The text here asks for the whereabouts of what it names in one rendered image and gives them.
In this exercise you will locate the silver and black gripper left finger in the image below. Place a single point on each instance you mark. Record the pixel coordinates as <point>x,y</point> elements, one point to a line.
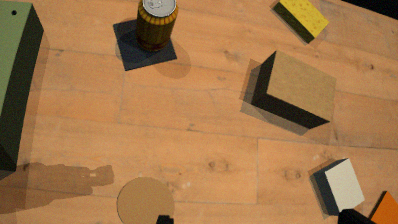
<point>165,219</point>

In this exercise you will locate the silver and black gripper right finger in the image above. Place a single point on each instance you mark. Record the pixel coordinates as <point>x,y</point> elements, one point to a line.
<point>351,216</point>

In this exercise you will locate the dark grey square slate coaster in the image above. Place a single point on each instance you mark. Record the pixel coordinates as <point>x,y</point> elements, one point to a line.
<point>133,55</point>

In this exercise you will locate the yellow and red drink can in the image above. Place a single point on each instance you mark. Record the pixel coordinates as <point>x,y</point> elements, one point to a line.
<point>155,22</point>

